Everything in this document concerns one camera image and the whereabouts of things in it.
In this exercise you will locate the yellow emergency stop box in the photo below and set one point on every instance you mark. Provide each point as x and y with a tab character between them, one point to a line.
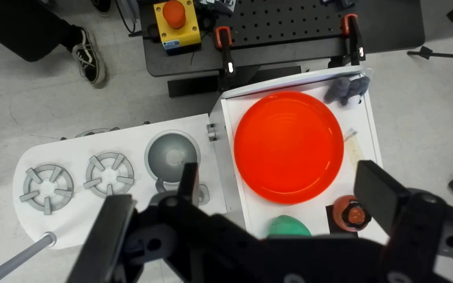
176	32

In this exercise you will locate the white tray board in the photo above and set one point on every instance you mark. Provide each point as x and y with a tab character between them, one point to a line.
229	111

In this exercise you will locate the cream tape strip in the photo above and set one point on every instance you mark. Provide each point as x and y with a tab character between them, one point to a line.
352	152

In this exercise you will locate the person in black trousers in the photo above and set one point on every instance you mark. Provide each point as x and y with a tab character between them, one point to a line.
15	26

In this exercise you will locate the blue grey cloth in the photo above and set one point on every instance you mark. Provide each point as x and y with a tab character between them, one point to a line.
344	89

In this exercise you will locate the green round plushie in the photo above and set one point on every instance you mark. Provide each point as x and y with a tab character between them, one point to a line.
288	229

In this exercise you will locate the orange plate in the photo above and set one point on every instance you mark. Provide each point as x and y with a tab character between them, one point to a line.
289	147

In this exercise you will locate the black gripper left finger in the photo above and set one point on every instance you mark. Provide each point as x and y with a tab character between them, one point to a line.
102	241

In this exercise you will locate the white toy stove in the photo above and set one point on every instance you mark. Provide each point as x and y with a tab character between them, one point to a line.
126	142

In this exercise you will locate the brown toy donut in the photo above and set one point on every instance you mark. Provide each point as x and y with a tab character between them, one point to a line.
349	215

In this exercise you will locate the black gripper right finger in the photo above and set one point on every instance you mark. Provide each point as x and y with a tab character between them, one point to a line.
377	194

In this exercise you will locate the black breadboard table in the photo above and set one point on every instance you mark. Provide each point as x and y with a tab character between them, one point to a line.
289	32

